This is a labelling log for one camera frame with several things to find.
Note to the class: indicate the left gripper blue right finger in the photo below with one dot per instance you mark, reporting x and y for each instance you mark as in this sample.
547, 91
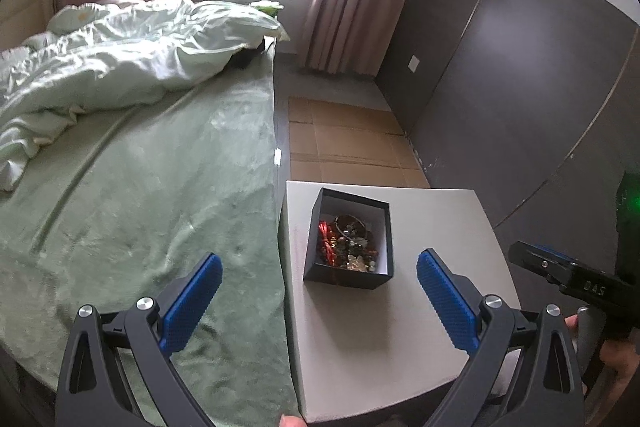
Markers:
454, 298

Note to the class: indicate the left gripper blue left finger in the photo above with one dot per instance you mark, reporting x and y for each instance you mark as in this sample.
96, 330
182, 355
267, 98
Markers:
184, 301

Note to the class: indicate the black jewelry box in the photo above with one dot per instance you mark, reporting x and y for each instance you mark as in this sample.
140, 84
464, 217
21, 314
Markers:
376, 217

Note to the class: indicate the jewelry pile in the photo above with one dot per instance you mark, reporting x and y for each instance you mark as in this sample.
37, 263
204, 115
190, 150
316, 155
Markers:
346, 243

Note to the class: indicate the right hand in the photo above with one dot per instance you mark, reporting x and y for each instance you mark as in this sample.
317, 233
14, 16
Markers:
620, 356

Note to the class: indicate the left hand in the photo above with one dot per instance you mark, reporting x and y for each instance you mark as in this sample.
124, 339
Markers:
291, 421

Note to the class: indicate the green bed sheet mattress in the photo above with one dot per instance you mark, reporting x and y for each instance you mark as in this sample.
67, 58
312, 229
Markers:
124, 203

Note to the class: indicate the flattened cardboard on floor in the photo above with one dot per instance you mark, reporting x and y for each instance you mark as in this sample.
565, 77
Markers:
345, 144

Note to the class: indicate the light green duvet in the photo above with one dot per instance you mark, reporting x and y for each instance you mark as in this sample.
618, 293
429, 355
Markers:
101, 57

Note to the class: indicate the white wall socket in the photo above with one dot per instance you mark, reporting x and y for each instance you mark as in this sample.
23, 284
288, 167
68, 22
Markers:
413, 63

